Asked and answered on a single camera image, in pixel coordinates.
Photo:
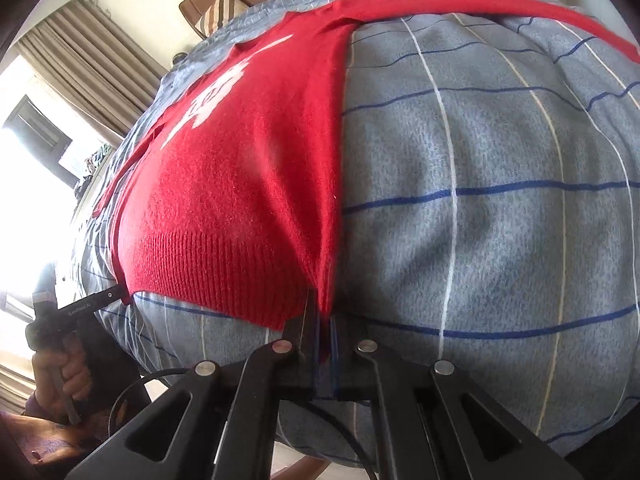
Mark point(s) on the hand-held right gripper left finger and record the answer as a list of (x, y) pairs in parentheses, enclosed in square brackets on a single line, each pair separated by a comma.
[(313, 345)]

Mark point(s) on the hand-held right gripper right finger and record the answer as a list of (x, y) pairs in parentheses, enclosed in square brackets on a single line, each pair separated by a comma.
[(334, 355)]

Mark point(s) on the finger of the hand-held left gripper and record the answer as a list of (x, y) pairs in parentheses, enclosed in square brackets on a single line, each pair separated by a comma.
[(109, 295)]

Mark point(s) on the red knit sweater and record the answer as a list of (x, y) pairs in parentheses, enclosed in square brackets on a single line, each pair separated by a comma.
[(235, 200)]

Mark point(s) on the person's left hand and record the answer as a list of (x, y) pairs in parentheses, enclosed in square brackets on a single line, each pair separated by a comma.
[(75, 375)]

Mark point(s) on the colourful cloth pile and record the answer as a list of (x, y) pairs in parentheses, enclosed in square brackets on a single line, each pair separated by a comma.
[(96, 156)]

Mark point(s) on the window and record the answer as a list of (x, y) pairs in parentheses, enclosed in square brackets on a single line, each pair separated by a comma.
[(35, 160)]

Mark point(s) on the grey checked blanket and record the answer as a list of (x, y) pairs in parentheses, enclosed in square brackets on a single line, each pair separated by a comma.
[(475, 200)]

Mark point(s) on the beige curtain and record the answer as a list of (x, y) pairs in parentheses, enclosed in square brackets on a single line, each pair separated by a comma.
[(95, 60)]

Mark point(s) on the striped pillow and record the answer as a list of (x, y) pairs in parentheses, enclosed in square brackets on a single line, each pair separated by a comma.
[(220, 12)]

